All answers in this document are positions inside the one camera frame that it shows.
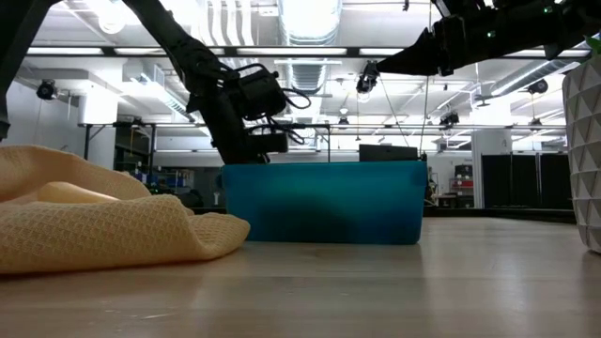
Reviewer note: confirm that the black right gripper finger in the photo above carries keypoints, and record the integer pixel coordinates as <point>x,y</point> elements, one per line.
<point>418,61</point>

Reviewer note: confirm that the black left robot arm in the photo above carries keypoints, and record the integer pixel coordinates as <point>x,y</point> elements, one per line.
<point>183,47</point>

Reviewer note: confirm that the succulent in white patterned pot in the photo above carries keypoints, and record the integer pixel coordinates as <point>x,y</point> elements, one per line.
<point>584,164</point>

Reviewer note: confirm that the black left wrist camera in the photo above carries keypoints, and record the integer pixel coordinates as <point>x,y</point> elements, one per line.
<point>258,91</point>

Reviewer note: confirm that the orange-yellow banana toy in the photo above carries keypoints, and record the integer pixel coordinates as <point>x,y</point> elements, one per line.
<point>70,193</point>

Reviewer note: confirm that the blue plastic tupperware container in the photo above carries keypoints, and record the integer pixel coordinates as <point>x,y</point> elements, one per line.
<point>328,202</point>

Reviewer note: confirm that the black metal rack frame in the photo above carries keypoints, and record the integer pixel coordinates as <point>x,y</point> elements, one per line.
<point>153,141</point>

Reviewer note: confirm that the black monitor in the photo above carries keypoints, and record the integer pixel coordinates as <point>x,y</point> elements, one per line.
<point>387,153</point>

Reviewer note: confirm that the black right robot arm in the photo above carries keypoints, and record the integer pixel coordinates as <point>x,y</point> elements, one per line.
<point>540,28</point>

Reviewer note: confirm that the storage shelf with red boxes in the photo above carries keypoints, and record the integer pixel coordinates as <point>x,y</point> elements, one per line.
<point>462,183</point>

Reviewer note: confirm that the yellow waffle cloth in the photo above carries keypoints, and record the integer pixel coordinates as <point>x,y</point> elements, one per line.
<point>94,235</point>

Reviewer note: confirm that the black partition panels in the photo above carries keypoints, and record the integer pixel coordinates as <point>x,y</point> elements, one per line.
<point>507,180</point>

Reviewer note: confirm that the silver ventilation duct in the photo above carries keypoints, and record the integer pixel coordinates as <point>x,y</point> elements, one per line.
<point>310,28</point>

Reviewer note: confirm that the black ceiling spotlight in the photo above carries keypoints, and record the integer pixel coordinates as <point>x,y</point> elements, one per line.
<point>449,118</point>
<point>538,87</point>
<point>368,77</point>
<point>47,90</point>

